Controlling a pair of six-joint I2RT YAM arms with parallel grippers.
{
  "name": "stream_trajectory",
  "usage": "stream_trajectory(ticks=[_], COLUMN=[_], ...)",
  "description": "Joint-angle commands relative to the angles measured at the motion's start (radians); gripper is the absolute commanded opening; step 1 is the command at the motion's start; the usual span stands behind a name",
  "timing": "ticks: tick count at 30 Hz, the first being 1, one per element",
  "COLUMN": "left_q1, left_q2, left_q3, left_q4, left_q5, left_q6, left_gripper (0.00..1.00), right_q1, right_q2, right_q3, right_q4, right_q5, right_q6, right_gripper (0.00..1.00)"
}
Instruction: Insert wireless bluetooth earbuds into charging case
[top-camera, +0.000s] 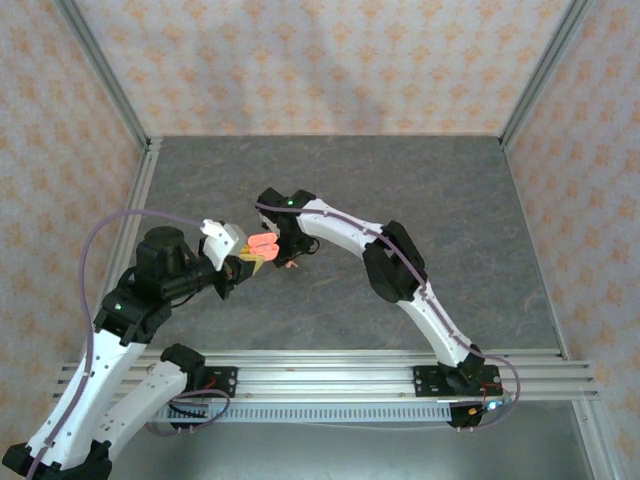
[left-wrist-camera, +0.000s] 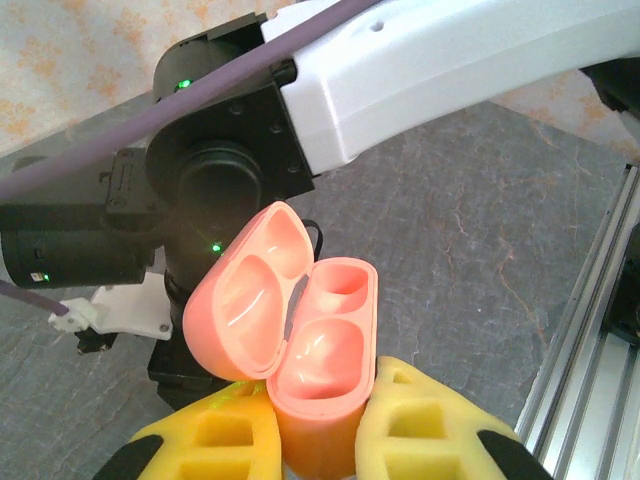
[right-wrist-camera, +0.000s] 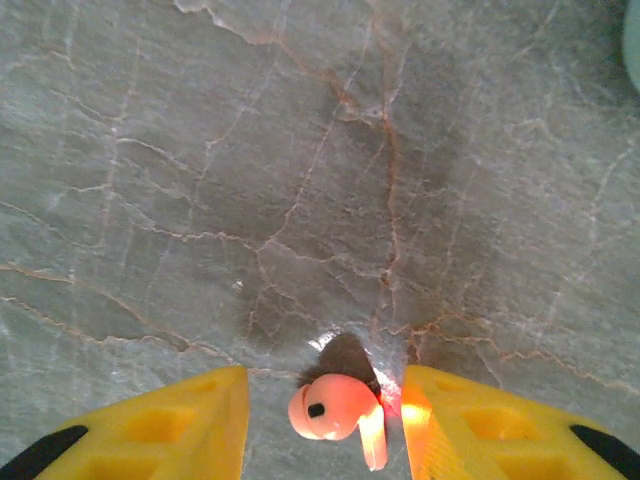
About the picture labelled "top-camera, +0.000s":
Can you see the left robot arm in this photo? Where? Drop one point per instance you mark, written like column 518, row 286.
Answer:
column 90, row 380

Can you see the aluminium frame post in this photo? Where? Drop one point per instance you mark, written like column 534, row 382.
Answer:
column 108, row 75
column 538, row 75

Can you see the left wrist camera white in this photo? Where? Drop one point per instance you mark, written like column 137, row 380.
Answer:
column 222, row 242

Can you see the coral earbud charging case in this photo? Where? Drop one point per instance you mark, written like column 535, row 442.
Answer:
column 265, row 240

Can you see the aluminium frame side rail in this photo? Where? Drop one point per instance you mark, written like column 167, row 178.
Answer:
column 142, row 185

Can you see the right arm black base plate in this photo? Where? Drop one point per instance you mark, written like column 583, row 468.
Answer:
column 425, row 382

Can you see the aluminium mounting rail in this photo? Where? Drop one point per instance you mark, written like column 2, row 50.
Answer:
column 325, row 380

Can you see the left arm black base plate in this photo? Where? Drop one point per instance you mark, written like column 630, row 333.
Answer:
column 225, row 382

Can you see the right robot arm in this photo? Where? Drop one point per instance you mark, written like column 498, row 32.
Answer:
column 435, row 320

